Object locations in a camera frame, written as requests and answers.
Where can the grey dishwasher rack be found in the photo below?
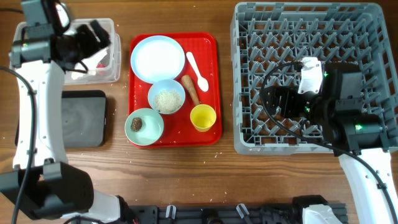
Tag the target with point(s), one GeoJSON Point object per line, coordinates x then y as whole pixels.
{"type": "Point", "coordinates": [265, 35]}

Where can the light blue rice bowl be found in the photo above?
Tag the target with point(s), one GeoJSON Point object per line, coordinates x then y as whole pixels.
{"type": "Point", "coordinates": [165, 85]}

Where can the large light blue plate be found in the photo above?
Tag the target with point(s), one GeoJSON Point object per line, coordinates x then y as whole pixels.
{"type": "Point", "coordinates": [157, 58]}

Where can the light green bowl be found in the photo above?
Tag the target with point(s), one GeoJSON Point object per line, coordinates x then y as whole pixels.
{"type": "Point", "coordinates": [151, 129]}

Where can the black plastic tray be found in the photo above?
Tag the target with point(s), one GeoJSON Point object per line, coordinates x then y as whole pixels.
{"type": "Point", "coordinates": [84, 118]}

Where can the clear plastic bin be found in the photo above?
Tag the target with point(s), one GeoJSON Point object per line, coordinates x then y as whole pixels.
{"type": "Point", "coordinates": [109, 59]}

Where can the dark brown food lump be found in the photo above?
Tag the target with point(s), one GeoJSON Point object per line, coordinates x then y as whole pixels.
{"type": "Point", "coordinates": [136, 124]}

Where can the red ketchup packet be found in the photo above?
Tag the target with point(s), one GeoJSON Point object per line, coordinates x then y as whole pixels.
{"type": "Point", "coordinates": [100, 65]}

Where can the white plastic spoon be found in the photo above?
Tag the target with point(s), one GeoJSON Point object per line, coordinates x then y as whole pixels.
{"type": "Point", "coordinates": [201, 82]}

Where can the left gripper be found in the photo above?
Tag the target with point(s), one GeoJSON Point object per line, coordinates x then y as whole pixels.
{"type": "Point", "coordinates": [86, 33]}

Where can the yellow plastic cup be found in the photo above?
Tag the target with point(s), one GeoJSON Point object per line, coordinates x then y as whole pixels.
{"type": "Point", "coordinates": [203, 117]}

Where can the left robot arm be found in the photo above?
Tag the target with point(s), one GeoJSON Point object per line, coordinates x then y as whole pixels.
{"type": "Point", "coordinates": [42, 183]}

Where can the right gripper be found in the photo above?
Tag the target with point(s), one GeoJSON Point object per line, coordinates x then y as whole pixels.
{"type": "Point", "coordinates": [289, 94]}

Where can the red serving tray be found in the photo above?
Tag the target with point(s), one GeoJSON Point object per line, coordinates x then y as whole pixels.
{"type": "Point", "coordinates": [178, 129]}

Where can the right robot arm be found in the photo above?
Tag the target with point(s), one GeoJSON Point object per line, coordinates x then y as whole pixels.
{"type": "Point", "coordinates": [330, 95]}

